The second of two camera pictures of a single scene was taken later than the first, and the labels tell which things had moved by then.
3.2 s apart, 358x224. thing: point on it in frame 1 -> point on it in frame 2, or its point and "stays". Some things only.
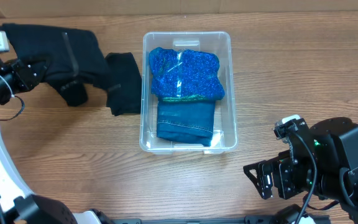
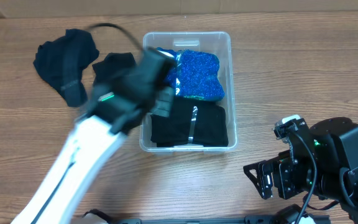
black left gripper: (26, 80) -> (168, 107)
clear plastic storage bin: (225, 134) stays
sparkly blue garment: (185, 74) stays
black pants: (74, 58) -> (210, 124)
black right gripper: (286, 165) stays
